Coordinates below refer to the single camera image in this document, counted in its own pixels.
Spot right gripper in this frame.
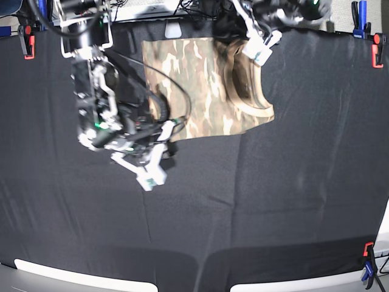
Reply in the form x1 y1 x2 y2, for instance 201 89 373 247
91 115 174 192

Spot orange black clamp far left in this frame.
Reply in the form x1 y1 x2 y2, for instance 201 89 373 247
18 25 35 60

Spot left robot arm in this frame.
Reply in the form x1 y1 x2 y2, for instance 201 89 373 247
232 0 332 66

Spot black table cloth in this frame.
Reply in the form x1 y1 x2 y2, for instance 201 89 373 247
1 29 388 291

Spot tangled black cables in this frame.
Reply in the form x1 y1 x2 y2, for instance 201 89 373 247
173 0 238 24

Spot orange black clamp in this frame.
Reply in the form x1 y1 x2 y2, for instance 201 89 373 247
18 25 35 60
371 33 387 69

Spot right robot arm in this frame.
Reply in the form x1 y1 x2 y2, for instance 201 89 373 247
54 1 177 192

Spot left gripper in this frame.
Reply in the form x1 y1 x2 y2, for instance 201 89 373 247
232 0 292 66

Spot orange black clamp far right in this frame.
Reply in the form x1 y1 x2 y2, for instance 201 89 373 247
371 33 387 69

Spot blue clamp top right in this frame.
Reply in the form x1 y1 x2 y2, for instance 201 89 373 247
351 1 371 40

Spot blue orange clamp near right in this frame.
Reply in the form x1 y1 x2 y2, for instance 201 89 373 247
361 242 377 290

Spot blue clamp top left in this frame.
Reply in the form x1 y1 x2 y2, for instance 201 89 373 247
36 0 53 22

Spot camouflage t-shirt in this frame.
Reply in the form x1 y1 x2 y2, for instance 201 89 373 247
142 38 275 142

